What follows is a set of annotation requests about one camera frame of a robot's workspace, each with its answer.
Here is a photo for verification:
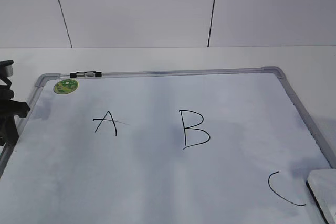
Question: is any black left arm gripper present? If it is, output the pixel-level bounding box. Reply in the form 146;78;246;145
1;77;30;146

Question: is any white whiteboard eraser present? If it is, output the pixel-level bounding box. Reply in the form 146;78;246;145
306;169;335;224

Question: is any green round magnet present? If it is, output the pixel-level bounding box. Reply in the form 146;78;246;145
53;79;79;94

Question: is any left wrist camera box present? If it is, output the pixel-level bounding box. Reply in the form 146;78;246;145
0;60;14;78

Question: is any white board with aluminium frame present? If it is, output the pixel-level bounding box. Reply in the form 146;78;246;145
1;67;335;223

